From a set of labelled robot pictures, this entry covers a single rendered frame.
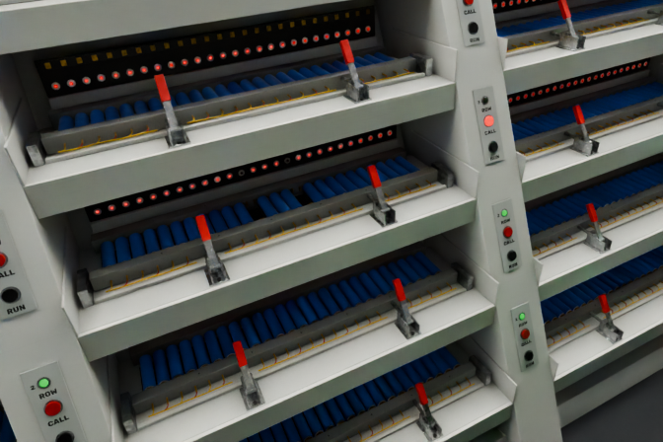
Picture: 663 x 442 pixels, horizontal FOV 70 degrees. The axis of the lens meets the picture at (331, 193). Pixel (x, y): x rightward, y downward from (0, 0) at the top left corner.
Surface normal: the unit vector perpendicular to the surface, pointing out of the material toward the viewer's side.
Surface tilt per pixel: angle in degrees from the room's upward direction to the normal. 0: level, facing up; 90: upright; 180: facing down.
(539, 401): 90
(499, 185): 90
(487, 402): 23
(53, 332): 90
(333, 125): 113
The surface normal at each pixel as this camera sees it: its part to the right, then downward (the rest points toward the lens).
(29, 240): 0.36, 0.09
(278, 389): -0.07, -0.85
